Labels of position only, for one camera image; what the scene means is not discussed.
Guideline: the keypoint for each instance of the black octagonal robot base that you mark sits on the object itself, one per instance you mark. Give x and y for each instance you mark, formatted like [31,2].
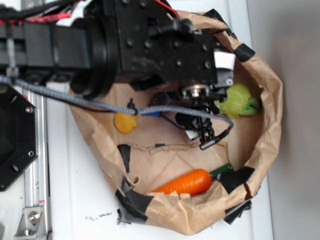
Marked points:
[18,136]

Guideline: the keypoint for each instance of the metal corner bracket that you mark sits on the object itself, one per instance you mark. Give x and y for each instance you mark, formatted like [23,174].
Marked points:
[32,225]

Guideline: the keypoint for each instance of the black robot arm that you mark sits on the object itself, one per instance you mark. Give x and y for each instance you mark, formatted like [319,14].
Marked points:
[35,48]

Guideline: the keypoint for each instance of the brown paper bag bin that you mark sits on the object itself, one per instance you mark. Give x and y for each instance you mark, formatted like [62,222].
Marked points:
[156,152]

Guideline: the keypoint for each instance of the brown grey rock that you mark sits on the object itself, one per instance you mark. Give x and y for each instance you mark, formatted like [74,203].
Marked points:
[162,99]

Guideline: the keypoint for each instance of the orange plastic carrot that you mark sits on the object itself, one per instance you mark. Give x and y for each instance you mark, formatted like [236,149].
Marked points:
[193,182]

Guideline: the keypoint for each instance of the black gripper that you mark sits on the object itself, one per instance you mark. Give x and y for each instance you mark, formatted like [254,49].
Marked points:
[150,51]

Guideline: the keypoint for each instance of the aluminium rail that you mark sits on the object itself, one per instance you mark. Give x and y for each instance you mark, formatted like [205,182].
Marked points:
[36,176]

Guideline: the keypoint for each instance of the yellow rubber duck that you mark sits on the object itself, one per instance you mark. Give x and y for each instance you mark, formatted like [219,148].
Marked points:
[125,123]

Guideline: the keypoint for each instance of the green plush toy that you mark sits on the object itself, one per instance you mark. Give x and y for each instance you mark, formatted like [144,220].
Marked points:
[239,102]

